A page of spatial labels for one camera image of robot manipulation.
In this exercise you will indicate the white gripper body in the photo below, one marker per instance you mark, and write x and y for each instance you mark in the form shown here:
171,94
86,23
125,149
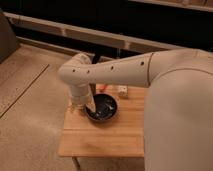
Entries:
80,96

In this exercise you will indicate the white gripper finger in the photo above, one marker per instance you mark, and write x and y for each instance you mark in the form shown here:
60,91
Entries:
91,106

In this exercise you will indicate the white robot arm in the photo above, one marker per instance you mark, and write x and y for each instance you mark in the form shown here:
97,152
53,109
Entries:
178,109

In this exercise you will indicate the black round bowl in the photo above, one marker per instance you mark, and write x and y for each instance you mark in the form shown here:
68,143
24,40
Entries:
105,108

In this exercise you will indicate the orange carrot toy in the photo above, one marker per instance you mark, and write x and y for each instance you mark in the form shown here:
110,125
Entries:
102,87

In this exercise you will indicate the wooden table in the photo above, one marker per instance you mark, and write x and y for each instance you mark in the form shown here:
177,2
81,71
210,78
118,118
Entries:
121,136

